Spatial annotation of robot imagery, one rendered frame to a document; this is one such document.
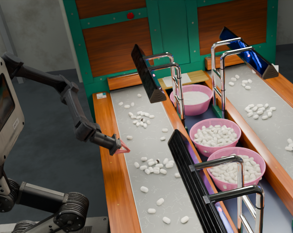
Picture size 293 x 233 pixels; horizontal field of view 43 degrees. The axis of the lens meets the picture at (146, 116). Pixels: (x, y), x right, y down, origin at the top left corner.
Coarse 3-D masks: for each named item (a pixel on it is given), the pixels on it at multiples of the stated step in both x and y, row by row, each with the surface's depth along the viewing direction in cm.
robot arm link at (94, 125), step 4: (88, 124) 167; (92, 124) 171; (96, 124) 179; (92, 128) 168; (96, 128) 175; (100, 128) 179; (92, 132) 169; (100, 132) 176; (76, 136) 168; (88, 136) 170; (80, 140) 169; (84, 140) 170
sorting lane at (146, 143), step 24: (120, 96) 250; (144, 96) 246; (120, 120) 225; (168, 120) 217; (144, 144) 201; (168, 168) 181; (144, 192) 169; (168, 192) 167; (144, 216) 157; (168, 216) 155; (192, 216) 154
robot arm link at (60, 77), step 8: (8, 56) 165; (8, 64) 165; (16, 64) 167; (16, 72) 173; (24, 72) 175; (32, 72) 179; (40, 72) 186; (40, 80) 186; (48, 80) 189; (56, 80) 194; (64, 80) 198; (56, 88) 198; (64, 88) 199
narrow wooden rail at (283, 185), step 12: (204, 72) 258; (204, 84) 250; (228, 108) 215; (240, 120) 203; (252, 132) 193; (252, 144) 184; (264, 156) 175; (276, 168) 167; (276, 180) 164; (288, 180) 160; (276, 192) 167; (288, 192) 154; (288, 204) 157
